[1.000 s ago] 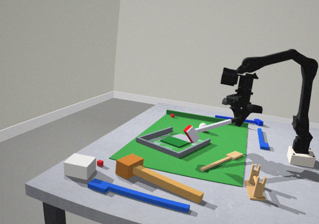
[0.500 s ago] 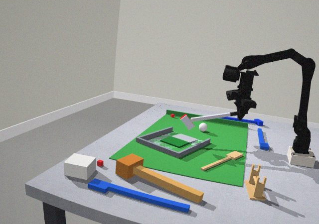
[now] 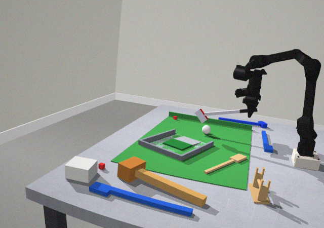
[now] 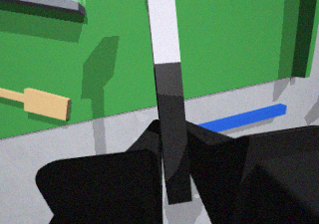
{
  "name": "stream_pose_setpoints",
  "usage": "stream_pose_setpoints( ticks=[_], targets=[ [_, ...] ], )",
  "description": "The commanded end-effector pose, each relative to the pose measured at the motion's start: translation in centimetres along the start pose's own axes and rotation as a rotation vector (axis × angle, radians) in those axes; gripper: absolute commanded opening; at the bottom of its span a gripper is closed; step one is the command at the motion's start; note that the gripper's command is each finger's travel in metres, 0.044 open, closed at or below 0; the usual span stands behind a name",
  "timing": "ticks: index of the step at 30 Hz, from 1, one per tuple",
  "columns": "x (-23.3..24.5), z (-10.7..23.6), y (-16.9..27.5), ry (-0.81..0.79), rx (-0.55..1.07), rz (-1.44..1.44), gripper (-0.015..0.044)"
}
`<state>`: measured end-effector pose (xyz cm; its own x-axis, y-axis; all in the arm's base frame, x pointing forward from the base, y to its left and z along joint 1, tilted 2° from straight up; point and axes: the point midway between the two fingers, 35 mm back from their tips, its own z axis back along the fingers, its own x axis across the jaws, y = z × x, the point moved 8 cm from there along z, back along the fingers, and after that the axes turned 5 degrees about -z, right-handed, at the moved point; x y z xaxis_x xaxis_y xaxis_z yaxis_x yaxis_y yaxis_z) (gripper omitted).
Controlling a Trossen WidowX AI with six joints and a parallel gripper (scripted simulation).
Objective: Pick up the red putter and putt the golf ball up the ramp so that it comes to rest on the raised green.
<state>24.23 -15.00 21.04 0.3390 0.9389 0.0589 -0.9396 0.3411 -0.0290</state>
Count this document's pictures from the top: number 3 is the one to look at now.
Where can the green flat mat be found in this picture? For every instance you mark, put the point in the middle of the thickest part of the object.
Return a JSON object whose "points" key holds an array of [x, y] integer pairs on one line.
{"points": [[228, 141]]}

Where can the white golf ball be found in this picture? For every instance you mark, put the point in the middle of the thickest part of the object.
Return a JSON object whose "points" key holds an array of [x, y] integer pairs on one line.
{"points": [[206, 129]]}

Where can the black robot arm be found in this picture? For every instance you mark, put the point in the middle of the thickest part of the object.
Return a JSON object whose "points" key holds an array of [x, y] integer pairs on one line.
{"points": [[305, 123]]}

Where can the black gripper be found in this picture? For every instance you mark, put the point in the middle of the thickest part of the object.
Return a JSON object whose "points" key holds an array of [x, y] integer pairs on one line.
{"points": [[252, 100]]}

